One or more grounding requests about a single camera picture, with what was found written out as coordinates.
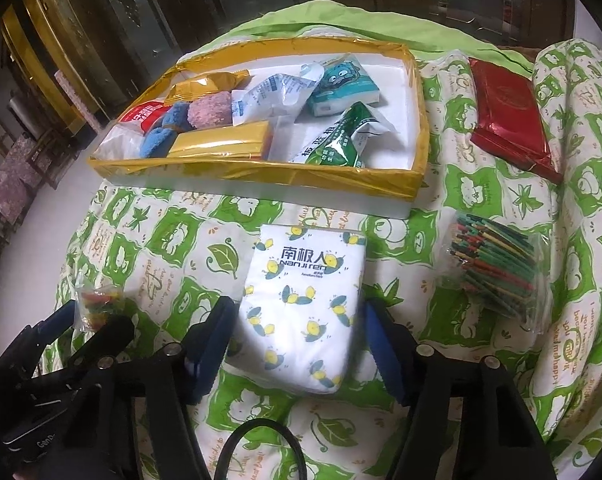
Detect bee-print tissue pack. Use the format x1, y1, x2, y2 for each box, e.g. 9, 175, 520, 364
226, 224, 367, 394

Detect white red packet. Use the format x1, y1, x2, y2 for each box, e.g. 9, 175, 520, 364
92, 101, 168, 160

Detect green white snack packet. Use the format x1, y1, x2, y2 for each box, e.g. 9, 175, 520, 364
290, 101, 396, 168

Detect pink fluffy ball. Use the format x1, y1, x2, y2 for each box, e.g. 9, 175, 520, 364
187, 91, 232, 129

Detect gold foil packet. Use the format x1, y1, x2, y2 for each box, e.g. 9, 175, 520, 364
164, 70, 251, 105

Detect white desiccant packet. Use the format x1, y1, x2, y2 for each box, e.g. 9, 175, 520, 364
231, 63, 325, 126

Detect teal tissue pack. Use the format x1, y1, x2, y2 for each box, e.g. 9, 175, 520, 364
307, 54, 381, 117

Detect small bag coloured crayons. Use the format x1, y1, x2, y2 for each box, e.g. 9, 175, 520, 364
74, 284, 125, 333

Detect green patterned quilt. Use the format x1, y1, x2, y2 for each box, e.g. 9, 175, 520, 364
56, 39, 602, 479

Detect bag of coloured sticks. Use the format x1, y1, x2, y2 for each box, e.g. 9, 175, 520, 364
438, 212, 550, 334

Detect blue rolled cloth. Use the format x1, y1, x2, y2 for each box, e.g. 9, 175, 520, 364
139, 102, 192, 158

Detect gold bar packet in tray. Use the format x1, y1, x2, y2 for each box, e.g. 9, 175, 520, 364
167, 122, 273, 159

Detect gold-edged white foam tray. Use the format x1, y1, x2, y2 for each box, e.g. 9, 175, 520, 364
89, 37, 430, 219

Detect red foil packet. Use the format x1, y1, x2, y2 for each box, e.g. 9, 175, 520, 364
470, 58, 563, 184

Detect ornate glass door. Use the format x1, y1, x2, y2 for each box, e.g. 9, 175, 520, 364
0, 0, 575, 131

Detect plain green sheet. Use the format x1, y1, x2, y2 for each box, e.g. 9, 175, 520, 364
180, 0, 534, 78

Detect black cable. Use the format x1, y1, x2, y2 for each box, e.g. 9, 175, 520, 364
213, 417, 310, 480

